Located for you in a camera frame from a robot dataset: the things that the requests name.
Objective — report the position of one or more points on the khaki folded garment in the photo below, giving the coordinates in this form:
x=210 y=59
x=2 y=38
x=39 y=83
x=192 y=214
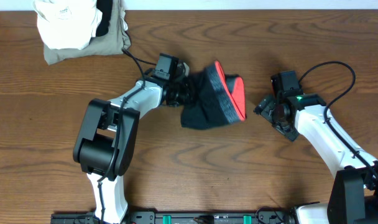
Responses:
x=111 y=43

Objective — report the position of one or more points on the black leggings with coral cuffs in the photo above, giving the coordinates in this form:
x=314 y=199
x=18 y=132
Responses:
x=219 y=99

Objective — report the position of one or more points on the white folded garment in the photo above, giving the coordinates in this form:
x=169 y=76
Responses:
x=67 y=24

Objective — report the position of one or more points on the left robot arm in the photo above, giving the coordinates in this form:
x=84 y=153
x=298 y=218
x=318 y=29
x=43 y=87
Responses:
x=105 y=144

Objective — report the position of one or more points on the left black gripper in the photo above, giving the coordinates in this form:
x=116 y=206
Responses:
x=183 y=92

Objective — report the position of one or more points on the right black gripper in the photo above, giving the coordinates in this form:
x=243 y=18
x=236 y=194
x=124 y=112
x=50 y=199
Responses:
x=266 y=107

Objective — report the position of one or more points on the black folded garment on pile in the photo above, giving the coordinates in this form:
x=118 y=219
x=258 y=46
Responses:
x=105 y=6

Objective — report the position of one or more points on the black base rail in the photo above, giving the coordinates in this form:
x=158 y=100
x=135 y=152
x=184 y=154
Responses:
x=262 y=216

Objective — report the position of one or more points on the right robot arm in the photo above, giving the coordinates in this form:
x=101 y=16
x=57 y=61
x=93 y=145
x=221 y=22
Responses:
x=354 y=196

